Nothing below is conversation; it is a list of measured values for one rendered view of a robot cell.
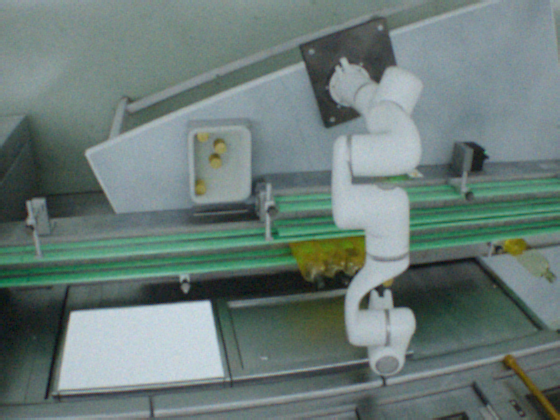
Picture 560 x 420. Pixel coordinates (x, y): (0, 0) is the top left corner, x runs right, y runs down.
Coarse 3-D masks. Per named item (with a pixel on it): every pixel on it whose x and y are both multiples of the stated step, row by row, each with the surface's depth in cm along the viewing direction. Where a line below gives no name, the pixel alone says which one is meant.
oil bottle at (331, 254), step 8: (320, 240) 151; (328, 240) 151; (320, 248) 148; (328, 248) 147; (336, 248) 147; (328, 256) 143; (336, 256) 143; (328, 264) 142; (336, 264) 141; (344, 264) 142; (328, 272) 142
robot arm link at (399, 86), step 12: (396, 72) 113; (408, 72) 115; (384, 84) 115; (396, 84) 113; (408, 84) 112; (420, 84) 114; (384, 96) 115; (396, 96) 114; (408, 96) 113; (372, 108) 113; (408, 108) 115
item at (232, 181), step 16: (208, 128) 143; (224, 128) 144; (240, 128) 145; (192, 144) 145; (208, 144) 153; (240, 144) 155; (192, 160) 146; (224, 160) 156; (240, 160) 157; (192, 176) 148; (208, 176) 157; (224, 176) 158; (240, 176) 159; (192, 192) 150; (208, 192) 156; (224, 192) 156; (240, 192) 156
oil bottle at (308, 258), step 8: (304, 240) 152; (312, 240) 152; (296, 248) 150; (304, 248) 148; (312, 248) 148; (296, 256) 150; (304, 256) 144; (312, 256) 144; (320, 256) 144; (304, 264) 142; (312, 264) 141; (320, 264) 141; (304, 272) 143; (312, 272) 140; (312, 280) 142
